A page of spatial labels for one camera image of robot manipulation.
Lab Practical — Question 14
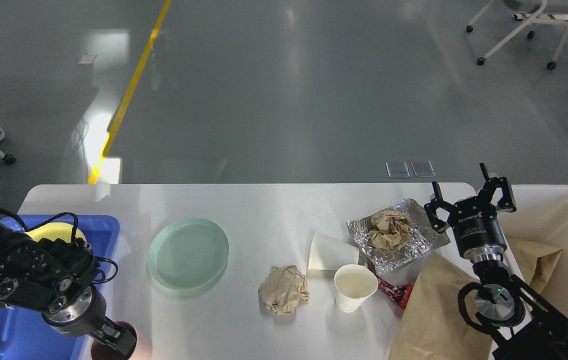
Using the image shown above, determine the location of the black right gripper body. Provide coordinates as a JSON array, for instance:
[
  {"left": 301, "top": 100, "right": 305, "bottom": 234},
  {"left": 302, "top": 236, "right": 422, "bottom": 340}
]
[{"left": 448, "top": 196, "right": 507, "bottom": 262}]

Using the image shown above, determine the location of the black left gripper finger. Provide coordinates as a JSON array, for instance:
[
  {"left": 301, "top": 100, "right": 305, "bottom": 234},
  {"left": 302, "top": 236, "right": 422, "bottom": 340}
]
[{"left": 95, "top": 322, "right": 138, "bottom": 357}]

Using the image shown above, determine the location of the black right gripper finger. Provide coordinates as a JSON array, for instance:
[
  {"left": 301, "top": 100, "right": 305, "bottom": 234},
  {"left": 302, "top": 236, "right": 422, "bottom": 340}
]
[
  {"left": 477, "top": 162, "right": 517, "bottom": 214},
  {"left": 423, "top": 181, "right": 457, "bottom": 234}
]

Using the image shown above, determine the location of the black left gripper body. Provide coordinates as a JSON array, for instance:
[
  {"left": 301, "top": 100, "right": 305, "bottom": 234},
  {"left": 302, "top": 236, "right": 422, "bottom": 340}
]
[{"left": 42, "top": 285, "right": 114, "bottom": 338}]

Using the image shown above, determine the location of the light green plate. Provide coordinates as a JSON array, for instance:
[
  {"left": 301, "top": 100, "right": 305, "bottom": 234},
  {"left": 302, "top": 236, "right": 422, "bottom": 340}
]
[{"left": 147, "top": 218, "right": 230, "bottom": 292}]

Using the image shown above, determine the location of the pink mug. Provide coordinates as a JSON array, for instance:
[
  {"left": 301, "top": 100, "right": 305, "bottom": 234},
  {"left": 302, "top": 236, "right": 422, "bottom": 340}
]
[{"left": 90, "top": 321, "right": 153, "bottom": 360}]

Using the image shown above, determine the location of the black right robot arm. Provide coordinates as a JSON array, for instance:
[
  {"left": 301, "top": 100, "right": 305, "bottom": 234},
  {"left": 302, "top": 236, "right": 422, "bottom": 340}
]
[{"left": 423, "top": 163, "right": 568, "bottom": 360}]

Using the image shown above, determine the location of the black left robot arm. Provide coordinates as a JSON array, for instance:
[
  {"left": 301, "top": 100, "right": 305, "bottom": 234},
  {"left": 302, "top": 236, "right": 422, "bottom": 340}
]
[{"left": 0, "top": 208, "right": 138, "bottom": 359}]

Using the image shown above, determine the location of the floor socket cover right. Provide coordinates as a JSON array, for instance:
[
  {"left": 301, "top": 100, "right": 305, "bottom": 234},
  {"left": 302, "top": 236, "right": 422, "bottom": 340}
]
[{"left": 410, "top": 161, "right": 437, "bottom": 178}]

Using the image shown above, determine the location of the floor socket cover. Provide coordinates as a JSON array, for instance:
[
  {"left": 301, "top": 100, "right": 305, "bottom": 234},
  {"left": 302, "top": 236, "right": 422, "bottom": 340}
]
[
  {"left": 410, "top": 161, "right": 437, "bottom": 178},
  {"left": 386, "top": 161, "right": 411, "bottom": 179}
]

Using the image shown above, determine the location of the aluminium foil sheet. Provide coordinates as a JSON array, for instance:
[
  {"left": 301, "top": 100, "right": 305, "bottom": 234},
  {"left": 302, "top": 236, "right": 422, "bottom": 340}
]
[{"left": 346, "top": 198, "right": 451, "bottom": 277}]

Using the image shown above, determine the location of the floor socket cover left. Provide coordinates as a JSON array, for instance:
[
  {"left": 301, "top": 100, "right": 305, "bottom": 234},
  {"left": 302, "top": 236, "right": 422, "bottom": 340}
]
[{"left": 386, "top": 161, "right": 411, "bottom": 179}]

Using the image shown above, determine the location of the crumpled paper on foil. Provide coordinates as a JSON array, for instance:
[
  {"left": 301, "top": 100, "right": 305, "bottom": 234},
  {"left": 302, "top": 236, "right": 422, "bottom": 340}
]
[{"left": 369, "top": 210, "right": 414, "bottom": 252}]

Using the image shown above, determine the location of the blue plastic tray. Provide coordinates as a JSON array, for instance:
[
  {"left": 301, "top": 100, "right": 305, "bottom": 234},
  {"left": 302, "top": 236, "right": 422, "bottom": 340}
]
[{"left": 0, "top": 215, "right": 120, "bottom": 360}]

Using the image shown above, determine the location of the brown paper in bin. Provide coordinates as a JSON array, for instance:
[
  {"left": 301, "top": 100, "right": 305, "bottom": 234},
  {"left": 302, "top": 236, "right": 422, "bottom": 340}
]
[{"left": 507, "top": 238, "right": 564, "bottom": 294}]

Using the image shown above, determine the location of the yellow plate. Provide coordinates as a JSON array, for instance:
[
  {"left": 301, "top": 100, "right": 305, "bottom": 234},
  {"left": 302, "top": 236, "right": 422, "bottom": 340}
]
[{"left": 25, "top": 222, "right": 74, "bottom": 244}]

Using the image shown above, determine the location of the red snack wrapper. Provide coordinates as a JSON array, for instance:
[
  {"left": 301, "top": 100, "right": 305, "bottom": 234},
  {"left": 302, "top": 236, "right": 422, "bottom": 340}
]
[{"left": 366, "top": 260, "right": 414, "bottom": 310}]

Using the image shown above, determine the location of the brown paper bag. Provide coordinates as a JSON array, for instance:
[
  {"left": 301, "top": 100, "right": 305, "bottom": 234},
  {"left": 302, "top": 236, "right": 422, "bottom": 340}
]
[{"left": 389, "top": 253, "right": 493, "bottom": 360}]

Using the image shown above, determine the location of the white paper cup upright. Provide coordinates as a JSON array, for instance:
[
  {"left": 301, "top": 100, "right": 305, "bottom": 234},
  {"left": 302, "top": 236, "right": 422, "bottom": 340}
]
[{"left": 334, "top": 264, "right": 378, "bottom": 313}]

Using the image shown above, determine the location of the flattened white paper cup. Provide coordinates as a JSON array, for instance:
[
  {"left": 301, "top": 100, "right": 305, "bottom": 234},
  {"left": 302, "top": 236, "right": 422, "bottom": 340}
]
[{"left": 306, "top": 231, "right": 359, "bottom": 271}]

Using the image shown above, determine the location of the white office chair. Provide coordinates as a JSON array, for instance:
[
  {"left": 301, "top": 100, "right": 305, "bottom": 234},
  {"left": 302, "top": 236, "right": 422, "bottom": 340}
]
[{"left": 476, "top": 0, "right": 568, "bottom": 70}]

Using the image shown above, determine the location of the crumpled brown paper ball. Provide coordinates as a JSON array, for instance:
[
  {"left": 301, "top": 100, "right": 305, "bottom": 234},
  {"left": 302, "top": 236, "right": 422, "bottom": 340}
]
[{"left": 258, "top": 264, "right": 310, "bottom": 316}]

